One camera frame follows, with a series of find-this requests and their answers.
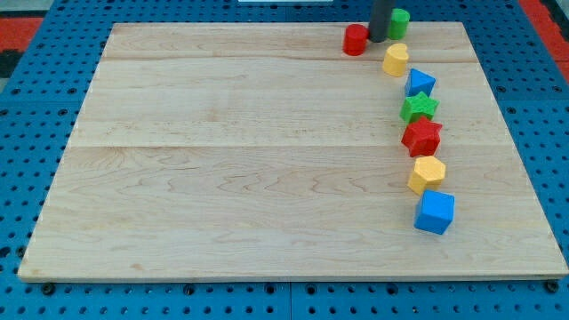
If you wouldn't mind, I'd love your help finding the yellow heart block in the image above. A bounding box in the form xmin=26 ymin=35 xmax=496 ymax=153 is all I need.
xmin=382 ymin=44 xmax=409 ymax=77

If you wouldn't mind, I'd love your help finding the light wooden board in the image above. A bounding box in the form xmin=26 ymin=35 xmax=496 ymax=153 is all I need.
xmin=18 ymin=22 xmax=568 ymax=284

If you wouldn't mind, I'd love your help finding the red star block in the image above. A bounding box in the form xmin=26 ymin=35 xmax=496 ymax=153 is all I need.
xmin=401 ymin=116 xmax=443 ymax=157

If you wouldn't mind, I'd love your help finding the red cylinder block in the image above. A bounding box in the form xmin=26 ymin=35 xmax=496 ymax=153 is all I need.
xmin=342 ymin=24 xmax=369 ymax=56

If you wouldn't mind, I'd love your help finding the yellow hexagon block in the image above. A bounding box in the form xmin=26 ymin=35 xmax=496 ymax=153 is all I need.
xmin=407 ymin=156 xmax=446 ymax=196

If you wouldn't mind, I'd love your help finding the green star block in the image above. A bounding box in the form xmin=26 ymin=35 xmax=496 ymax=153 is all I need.
xmin=399 ymin=92 xmax=439 ymax=124

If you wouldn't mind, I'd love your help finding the blue triangle block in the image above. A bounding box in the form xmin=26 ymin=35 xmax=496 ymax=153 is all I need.
xmin=405 ymin=68 xmax=437 ymax=97

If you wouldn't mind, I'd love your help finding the blue cube block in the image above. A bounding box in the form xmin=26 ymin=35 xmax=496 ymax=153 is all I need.
xmin=413 ymin=189 xmax=455 ymax=235

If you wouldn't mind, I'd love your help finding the green cylinder block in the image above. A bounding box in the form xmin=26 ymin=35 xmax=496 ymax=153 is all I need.
xmin=388 ymin=8 xmax=411 ymax=40

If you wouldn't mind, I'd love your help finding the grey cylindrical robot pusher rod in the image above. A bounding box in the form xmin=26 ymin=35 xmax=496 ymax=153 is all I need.
xmin=368 ymin=0 xmax=396 ymax=43

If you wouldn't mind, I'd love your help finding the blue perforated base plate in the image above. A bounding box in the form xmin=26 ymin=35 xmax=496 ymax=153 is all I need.
xmin=1 ymin=1 xmax=568 ymax=319

